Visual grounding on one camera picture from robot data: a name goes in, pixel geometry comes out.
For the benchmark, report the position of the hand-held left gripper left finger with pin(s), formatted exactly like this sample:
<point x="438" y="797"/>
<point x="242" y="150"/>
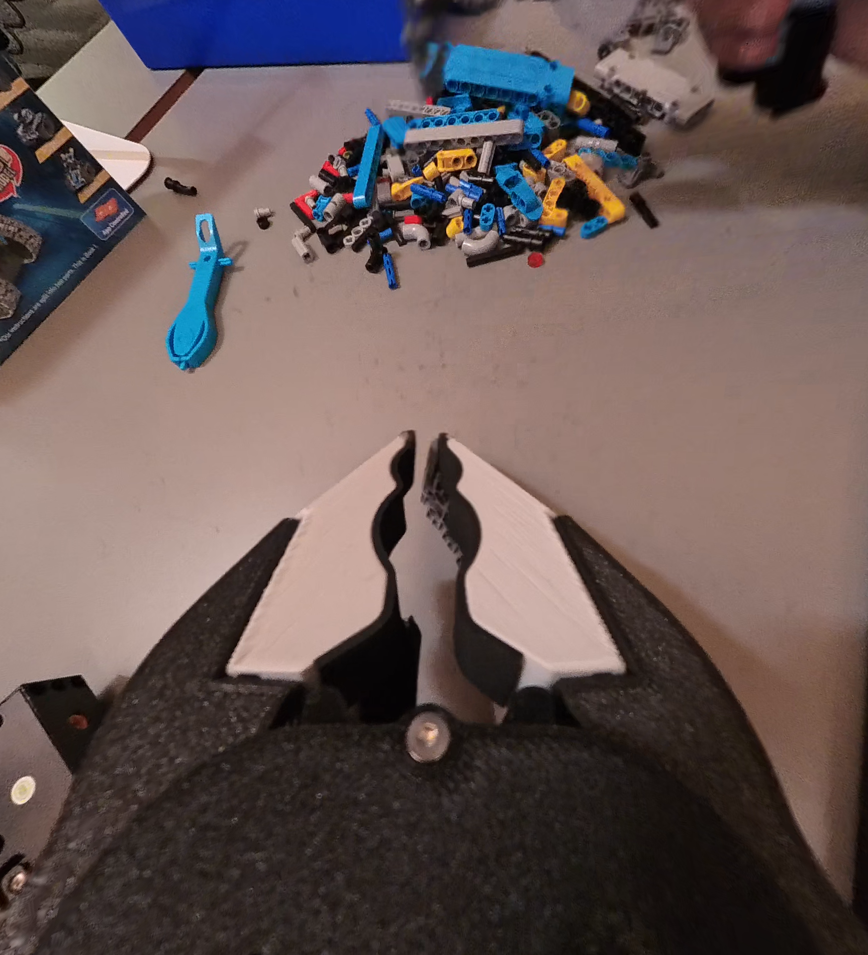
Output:
<point x="314" y="597"/>

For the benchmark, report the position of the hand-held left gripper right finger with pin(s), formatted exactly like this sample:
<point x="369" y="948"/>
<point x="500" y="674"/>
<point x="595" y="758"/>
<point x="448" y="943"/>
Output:
<point x="538" y="597"/>

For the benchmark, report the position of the pile of plastic building pieces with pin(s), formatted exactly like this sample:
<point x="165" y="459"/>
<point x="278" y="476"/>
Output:
<point x="478" y="164"/>

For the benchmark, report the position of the light grey technic panel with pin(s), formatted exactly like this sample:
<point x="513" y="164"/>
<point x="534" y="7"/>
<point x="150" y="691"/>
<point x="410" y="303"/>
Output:
<point x="657" y="78"/>

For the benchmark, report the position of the blue plastic separator tool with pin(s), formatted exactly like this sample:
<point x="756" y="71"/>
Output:
<point x="195" y="321"/>

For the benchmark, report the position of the black control box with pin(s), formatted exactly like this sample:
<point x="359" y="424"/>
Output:
<point x="16" y="783"/>

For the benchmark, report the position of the small grey connector piece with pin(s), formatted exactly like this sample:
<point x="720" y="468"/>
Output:
<point x="262" y="216"/>

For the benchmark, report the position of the small black pin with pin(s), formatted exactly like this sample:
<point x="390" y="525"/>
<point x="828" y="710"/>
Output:
<point x="180" y="185"/>

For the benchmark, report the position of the toy instruction booklet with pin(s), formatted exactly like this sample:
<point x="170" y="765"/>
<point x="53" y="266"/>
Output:
<point x="23" y="224"/>

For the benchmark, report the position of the blue plastic tray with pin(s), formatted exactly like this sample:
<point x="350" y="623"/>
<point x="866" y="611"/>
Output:
<point x="255" y="30"/>

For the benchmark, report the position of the grey rectangular beam frame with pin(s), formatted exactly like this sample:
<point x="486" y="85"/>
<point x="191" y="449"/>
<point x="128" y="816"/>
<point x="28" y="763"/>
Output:
<point x="643" y="30"/>

